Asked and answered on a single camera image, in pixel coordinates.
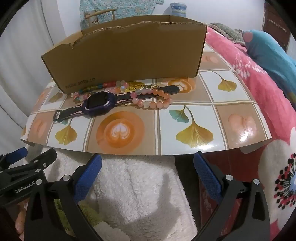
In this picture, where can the teal pillow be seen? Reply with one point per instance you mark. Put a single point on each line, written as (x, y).
(266, 51)

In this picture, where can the pink floral blanket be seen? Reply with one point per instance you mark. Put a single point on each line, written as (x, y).
(266, 92)

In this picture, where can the purple smart watch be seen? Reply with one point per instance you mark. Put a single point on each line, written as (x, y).
(98, 104)

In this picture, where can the blue water bottle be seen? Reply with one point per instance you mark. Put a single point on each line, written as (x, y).
(178, 9)

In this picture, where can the brown cardboard box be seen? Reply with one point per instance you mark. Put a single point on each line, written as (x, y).
(129, 55)

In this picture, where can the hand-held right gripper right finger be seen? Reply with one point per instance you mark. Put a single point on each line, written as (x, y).
(207, 178)

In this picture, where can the white curtain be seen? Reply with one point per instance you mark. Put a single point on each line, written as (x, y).
(23, 58)

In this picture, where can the grey patterned blanket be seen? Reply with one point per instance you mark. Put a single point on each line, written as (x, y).
(226, 30)

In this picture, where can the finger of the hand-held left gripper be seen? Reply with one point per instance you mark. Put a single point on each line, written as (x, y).
(19, 152)
(46, 160)

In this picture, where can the wooden chair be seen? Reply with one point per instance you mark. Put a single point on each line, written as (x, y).
(101, 12)

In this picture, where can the light blue floral cloth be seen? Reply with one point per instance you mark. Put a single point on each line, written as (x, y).
(138, 8)

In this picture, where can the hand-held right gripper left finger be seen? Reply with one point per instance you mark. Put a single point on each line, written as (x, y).
(89, 176)

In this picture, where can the green shaggy rug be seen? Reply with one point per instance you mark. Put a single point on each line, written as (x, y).
(87, 212)

